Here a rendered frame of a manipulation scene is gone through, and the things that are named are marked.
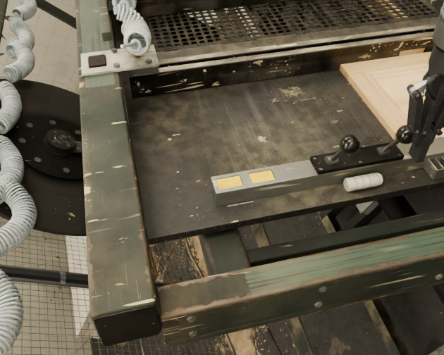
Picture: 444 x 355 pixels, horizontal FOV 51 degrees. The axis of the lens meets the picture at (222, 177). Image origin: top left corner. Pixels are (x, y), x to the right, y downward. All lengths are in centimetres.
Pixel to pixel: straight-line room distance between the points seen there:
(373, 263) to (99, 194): 51
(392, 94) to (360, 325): 181
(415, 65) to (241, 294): 91
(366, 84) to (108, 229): 81
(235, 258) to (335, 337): 212
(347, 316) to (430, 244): 206
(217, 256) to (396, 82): 72
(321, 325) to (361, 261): 225
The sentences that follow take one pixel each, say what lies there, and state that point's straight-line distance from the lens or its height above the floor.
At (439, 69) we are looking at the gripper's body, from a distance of 82.
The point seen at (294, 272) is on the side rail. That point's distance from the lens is 82.
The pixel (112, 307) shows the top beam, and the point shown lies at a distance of 74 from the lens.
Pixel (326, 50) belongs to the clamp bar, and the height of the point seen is 137.
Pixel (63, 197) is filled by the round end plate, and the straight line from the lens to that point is 161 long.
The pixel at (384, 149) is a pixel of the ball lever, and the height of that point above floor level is 141.
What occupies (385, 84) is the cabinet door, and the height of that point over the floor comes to 124.
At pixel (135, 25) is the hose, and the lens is 116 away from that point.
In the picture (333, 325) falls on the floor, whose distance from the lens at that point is 302.
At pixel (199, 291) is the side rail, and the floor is 179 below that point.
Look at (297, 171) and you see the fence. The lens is 99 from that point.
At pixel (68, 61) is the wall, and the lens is 659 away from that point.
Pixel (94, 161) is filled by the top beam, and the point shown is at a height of 194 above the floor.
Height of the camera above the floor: 219
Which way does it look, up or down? 31 degrees down
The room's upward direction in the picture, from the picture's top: 75 degrees counter-clockwise
